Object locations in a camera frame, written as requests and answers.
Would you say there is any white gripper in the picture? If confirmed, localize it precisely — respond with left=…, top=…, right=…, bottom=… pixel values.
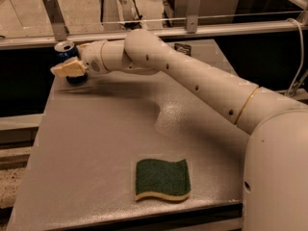
left=51, top=40, right=109, bottom=77

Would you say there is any blue pepsi can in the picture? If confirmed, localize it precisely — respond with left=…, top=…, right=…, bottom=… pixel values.
left=54, top=40, right=88, bottom=86

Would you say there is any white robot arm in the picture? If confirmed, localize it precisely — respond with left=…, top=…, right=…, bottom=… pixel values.
left=51, top=29, right=308, bottom=231

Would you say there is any dark rxbar chocolate bar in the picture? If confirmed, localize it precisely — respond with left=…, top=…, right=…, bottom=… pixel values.
left=174, top=43, right=192, bottom=56

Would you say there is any green yellow sponge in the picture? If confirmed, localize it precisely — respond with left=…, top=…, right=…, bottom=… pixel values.
left=135, top=159, right=191, bottom=201

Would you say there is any left metal bracket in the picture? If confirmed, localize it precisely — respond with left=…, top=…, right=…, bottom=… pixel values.
left=42, top=0, right=69, bottom=41

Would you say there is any metal bracket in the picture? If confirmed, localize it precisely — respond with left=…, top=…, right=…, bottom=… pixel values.
left=186, top=0, right=201, bottom=34
left=42, top=0, right=69, bottom=41

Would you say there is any metal rail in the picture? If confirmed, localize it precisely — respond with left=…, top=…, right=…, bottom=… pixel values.
left=0, top=20, right=298, bottom=50

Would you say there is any right metal bracket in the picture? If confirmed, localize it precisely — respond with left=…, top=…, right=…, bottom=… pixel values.
left=186, top=0, right=201, bottom=34

